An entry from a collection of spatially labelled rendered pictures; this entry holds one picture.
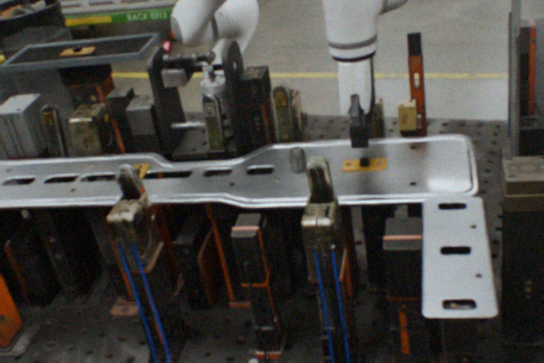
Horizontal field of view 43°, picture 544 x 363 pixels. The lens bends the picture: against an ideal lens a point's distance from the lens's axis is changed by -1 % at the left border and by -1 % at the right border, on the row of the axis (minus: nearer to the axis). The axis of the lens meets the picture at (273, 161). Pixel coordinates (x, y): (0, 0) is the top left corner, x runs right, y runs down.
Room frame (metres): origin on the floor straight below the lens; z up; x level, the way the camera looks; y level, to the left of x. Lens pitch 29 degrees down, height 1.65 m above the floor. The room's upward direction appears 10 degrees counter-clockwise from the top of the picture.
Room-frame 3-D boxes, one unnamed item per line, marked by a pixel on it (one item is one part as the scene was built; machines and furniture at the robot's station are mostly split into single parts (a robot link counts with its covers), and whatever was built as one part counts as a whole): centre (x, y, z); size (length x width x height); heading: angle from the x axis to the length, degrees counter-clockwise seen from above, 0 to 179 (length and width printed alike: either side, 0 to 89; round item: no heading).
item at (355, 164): (1.12, -0.17, 1.01); 0.08 x 0.04 x 0.01; 75
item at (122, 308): (1.26, 0.36, 0.84); 0.17 x 0.06 x 0.29; 165
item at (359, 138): (1.06, -0.15, 1.10); 0.03 x 0.03 x 0.07; 75
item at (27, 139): (1.49, 0.55, 0.90); 0.13 x 0.10 x 0.41; 165
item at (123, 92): (1.47, 0.32, 0.90); 0.05 x 0.05 x 0.40; 75
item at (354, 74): (1.12, -0.17, 1.18); 0.10 x 0.07 x 0.11; 165
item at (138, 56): (1.62, 0.41, 1.16); 0.37 x 0.14 x 0.02; 75
